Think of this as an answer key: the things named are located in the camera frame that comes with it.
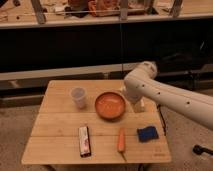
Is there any blue sponge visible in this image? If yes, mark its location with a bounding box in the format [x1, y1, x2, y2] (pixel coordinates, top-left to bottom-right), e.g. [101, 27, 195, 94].
[137, 126, 159, 142]

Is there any black candy bar wrapper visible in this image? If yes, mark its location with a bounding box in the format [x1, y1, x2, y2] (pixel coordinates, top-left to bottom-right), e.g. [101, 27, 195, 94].
[78, 126, 91, 157]

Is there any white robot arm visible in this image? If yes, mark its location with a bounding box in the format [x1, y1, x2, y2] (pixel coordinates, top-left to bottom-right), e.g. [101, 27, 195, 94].
[124, 61, 213, 130]

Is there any orange ceramic bowl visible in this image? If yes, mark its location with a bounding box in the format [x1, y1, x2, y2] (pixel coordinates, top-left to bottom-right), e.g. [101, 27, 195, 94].
[95, 92, 126, 120]

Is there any wooden folding table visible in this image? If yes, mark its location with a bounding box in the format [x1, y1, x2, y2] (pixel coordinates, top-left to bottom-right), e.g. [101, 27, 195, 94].
[22, 80, 171, 165]

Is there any clear plastic cup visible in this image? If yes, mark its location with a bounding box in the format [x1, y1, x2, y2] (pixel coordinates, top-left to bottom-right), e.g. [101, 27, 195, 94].
[71, 87, 86, 109]

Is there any black caster wheel base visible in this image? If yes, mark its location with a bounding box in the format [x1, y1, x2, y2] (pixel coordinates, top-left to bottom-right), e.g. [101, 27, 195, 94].
[193, 145, 213, 156]

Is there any orange carrot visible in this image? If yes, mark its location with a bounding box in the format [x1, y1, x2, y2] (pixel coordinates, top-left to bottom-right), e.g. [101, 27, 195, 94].
[117, 128, 126, 161]

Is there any white tube bottle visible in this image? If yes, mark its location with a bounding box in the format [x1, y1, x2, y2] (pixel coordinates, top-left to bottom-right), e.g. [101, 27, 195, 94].
[133, 99, 145, 113]

